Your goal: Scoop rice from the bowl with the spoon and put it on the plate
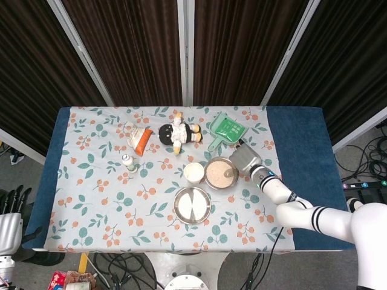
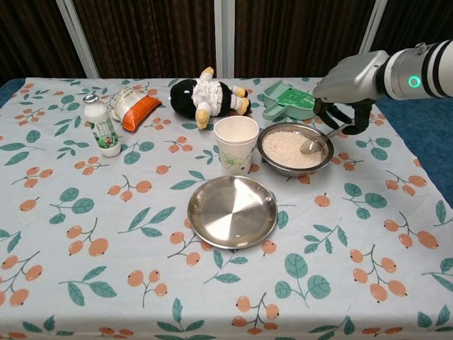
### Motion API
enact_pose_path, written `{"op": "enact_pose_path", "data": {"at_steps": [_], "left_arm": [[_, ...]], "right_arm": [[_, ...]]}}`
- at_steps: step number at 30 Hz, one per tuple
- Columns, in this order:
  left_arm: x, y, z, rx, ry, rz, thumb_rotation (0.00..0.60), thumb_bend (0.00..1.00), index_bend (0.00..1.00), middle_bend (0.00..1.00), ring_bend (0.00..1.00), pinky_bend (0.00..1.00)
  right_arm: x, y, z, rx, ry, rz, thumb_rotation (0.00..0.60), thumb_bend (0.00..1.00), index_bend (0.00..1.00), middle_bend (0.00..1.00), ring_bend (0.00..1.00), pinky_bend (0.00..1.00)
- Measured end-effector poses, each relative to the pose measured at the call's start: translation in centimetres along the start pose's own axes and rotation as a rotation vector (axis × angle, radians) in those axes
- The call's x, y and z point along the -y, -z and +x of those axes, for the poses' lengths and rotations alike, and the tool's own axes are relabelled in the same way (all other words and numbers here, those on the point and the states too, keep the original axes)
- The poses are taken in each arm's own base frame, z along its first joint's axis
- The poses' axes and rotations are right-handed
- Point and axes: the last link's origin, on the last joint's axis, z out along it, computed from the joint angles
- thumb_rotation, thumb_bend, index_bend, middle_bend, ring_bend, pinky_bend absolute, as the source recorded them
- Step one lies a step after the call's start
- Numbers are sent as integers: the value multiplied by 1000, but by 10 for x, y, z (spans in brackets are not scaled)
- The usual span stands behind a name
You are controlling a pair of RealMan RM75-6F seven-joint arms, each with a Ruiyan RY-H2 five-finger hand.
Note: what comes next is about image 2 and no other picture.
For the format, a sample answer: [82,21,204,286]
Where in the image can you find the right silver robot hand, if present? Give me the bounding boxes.
[313,49,389,136]

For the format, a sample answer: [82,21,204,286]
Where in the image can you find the metal spoon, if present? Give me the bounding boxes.
[299,122,355,156]

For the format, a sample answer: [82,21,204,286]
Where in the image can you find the white rice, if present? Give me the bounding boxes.
[261,130,326,168]

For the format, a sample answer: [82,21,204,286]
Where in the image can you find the steel bowl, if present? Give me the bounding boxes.
[257,123,335,178]

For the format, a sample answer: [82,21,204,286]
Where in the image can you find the white paper cup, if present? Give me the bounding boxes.
[213,117,260,176]

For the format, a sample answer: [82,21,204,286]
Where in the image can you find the steel plate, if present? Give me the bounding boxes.
[186,175,277,250]

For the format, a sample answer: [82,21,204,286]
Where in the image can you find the green foil packet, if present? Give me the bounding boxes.
[275,89,318,110]

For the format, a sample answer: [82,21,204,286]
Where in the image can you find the dark folding screen panel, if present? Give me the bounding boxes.
[360,0,453,60]
[56,0,229,79]
[0,0,101,89]
[214,0,387,79]

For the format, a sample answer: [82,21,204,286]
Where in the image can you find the green plastic dustpan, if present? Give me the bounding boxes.
[261,81,321,123]

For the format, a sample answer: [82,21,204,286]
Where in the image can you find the black and white plush doll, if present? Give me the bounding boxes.
[169,67,252,131]

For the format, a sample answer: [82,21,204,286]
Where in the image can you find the orange and white snack bag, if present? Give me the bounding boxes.
[108,87,163,132]

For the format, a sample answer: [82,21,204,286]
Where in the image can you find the small white drink bottle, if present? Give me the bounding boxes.
[83,93,121,158]

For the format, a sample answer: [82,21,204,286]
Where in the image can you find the floral tablecloth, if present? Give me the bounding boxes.
[0,76,453,340]

